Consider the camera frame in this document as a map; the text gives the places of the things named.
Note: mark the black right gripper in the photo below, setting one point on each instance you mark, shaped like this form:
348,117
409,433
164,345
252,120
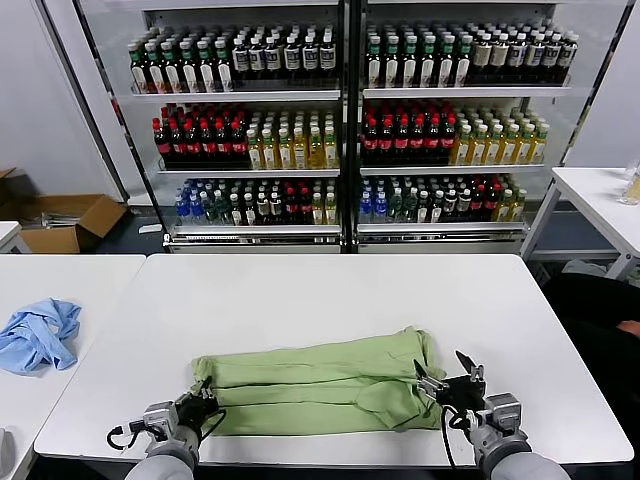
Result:
462,394

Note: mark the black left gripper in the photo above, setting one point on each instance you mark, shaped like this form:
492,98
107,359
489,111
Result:
196,409

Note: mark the light green t-shirt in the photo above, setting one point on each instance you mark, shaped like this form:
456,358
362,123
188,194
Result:
310,385

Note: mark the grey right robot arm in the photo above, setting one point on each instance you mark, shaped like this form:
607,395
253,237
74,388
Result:
510,460

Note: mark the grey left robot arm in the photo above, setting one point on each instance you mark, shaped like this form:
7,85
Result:
165,460

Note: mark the grey clothes pile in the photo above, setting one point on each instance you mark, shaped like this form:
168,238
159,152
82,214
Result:
582,266

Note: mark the bystander bare hand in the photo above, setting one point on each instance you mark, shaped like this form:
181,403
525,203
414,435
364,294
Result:
633,327

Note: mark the glass door beverage cooler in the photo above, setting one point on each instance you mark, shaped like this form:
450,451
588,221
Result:
441,244
251,244

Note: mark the white cooler shelf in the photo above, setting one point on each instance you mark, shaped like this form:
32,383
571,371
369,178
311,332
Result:
441,227
466,93
451,170
251,230
236,96
251,174

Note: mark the small dark white cap bottle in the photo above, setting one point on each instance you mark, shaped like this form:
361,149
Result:
250,210
437,208
236,210
424,208

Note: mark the white floor scrap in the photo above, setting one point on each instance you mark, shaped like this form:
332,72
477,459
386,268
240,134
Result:
150,229

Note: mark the small dark patterned label bottle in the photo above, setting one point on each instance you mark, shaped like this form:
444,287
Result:
464,204
451,205
263,208
276,208

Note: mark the clear greenish water bottle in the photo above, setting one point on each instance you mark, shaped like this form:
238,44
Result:
209,210
223,210
396,206
410,206

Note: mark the small red cap cola bottle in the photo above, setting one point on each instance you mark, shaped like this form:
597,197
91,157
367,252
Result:
306,208
492,203
292,208
478,203

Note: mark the crumpled light blue shirt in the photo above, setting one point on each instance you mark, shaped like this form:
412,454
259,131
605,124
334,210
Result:
35,340

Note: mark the small yellow tea bottle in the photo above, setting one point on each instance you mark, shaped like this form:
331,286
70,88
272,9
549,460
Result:
505,206
331,210
319,210
518,205

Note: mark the blue water bottle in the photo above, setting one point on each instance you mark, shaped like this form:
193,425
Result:
196,211
381,208
366,208
182,209

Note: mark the open cardboard box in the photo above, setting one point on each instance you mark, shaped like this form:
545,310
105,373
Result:
96,220

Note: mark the white plastic container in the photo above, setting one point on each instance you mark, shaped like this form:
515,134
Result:
5,450

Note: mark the silver metal parts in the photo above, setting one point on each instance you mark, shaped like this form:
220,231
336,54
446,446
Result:
58,219

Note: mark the yellow juice bottle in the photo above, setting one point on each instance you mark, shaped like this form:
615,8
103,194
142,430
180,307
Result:
316,153
524,149
495,150
509,149
270,153
479,150
538,148
463,150
300,153
256,153
331,150
285,153

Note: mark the white side table right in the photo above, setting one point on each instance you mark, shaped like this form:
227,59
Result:
591,190

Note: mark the small white table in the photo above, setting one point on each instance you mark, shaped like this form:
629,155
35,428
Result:
8,233

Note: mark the clear yellowish bottle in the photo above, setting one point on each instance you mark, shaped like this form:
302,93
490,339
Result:
631,190

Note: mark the green cap tea bottle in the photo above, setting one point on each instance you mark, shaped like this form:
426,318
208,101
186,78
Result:
224,68
155,70
190,70
172,70
392,65
411,65
207,69
140,70
462,68
428,65
446,66
375,65

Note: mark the open glass cooler door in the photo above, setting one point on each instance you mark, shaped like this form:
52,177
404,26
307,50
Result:
602,75
87,100

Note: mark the dark bottle beige label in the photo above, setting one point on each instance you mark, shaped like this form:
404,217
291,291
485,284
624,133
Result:
482,55
499,55

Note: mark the dark bottle white blue label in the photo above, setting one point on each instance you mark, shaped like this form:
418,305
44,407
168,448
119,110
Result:
293,59
533,55
273,59
257,60
311,58
241,60
567,54
516,55
328,58
550,55

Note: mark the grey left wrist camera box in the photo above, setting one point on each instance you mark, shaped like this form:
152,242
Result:
159,420

